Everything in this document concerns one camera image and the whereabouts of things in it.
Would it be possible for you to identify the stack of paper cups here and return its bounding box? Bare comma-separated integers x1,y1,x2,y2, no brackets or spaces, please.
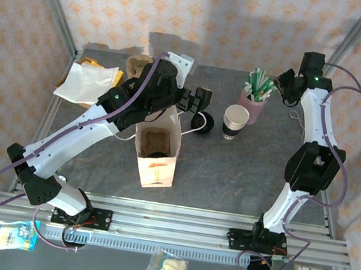
219,102,252,143

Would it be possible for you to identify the grey slotted cable duct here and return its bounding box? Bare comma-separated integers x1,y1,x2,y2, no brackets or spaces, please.
39,222,288,270

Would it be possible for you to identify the brown pulp cup carrier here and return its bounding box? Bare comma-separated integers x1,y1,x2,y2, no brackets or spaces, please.
137,125,174,161
122,52,155,83

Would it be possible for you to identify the blue white snack packet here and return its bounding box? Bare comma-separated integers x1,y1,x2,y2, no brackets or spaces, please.
0,215,42,261

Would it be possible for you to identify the white donut print paper bag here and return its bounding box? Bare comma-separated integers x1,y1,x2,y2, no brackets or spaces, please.
105,97,210,197

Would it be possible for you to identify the aluminium table side rail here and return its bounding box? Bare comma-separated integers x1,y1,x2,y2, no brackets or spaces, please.
308,95,358,239

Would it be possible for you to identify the green white wrapped straw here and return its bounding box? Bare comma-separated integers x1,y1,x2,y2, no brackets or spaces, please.
255,70,270,99
256,85,274,105
262,78,280,101
241,81,254,98
247,67,261,97

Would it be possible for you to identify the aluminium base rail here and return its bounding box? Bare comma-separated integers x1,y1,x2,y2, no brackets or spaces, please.
0,178,356,270

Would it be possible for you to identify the aluminium frame post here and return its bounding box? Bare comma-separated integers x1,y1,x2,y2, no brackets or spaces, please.
321,0,361,81
11,0,88,59

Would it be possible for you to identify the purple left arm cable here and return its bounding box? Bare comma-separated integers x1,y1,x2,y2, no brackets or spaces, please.
0,30,120,255

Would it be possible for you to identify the pink straw holder cup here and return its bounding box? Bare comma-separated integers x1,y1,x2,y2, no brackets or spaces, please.
235,88,270,128

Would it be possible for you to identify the white napkins pile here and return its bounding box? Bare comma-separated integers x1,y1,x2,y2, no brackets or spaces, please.
51,51,127,115

